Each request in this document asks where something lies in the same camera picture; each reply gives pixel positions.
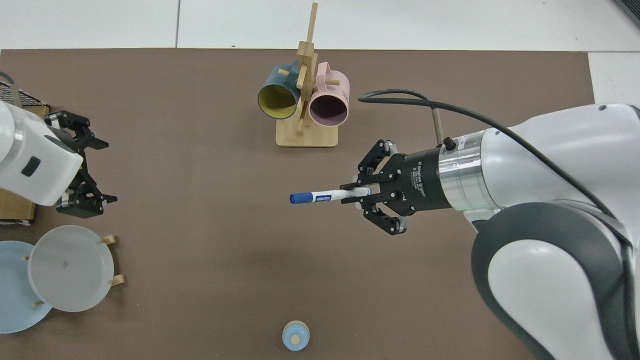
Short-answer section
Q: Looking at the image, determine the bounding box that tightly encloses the white marker with blue cap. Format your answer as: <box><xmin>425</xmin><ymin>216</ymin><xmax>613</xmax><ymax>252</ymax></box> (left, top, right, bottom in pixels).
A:
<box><xmin>289</xmin><ymin>187</ymin><xmax>373</xmax><ymax>206</ymax></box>

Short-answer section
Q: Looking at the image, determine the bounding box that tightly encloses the wooden cup stand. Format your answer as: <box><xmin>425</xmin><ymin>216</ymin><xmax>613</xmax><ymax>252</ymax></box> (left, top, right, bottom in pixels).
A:
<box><xmin>275</xmin><ymin>2</ymin><xmax>341</xmax><ymax>148</ymax></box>

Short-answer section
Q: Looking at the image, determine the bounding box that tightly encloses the grey plate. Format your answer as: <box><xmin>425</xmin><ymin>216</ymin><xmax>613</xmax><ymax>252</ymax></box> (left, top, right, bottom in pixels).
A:
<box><xmin>27</xmin><ymin>225</ymin><xmax>116</xmax><ymax>313</ymax></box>

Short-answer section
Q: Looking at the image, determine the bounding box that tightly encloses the pink cup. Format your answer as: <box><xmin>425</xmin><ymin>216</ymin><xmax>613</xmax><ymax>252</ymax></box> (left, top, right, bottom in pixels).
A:
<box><xmin>308</xmin><ymin>62</ymin><xmax>350</xmax><ymax>127</ymax></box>

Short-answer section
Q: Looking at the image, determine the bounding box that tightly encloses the wooden plate rack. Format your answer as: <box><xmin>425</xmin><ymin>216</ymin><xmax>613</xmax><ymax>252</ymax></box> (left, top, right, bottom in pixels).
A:
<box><xmin>22</xmin><ymin>234</ymin><xmax>126</xmax><ymax>307</ymax></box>

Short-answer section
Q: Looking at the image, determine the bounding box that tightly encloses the light blue plate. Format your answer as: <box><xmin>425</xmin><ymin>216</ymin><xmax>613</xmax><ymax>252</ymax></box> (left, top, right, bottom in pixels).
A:
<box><xmin>0</xmin><ymin>240</ymin><xmax>53</xmax><ymax>334</ymax></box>

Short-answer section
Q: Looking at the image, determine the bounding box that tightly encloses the dark teal cup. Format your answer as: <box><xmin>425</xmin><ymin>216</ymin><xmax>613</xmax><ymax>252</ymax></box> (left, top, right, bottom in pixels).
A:
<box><xmin>257</xmin><ymin>59</ymin><xmax>303</xmax><ymax>120</ymax></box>

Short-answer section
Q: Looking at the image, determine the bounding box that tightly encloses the brown table cloth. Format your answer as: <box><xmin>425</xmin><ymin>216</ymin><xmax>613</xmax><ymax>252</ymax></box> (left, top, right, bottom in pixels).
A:
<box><xmin>0</xmin><ymin>48</ymin><xmax>601</xmax><ymax>360</ymax></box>

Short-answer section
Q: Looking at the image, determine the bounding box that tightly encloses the small blue round bell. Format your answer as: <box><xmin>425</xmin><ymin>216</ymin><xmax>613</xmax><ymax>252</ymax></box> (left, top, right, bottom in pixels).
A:
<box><xmin>282</xmin><ymin>320</ymin><xmax>311</xmax><ymax>352</ymax></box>

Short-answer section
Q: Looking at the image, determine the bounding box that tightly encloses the dark grey striped object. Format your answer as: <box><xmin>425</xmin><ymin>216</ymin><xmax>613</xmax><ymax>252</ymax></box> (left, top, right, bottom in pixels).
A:
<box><xmin>612</xmin><ymin>0</ymin><xmax>640</xmax><ymax>27</ymax></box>

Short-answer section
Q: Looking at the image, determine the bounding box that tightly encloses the wire basket with wooden floor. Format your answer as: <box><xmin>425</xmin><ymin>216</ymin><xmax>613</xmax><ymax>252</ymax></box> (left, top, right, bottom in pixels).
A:
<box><xmin>0</xmin><ymin>72</ymin><xmax>51</xmax><ymax>226</ymax></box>

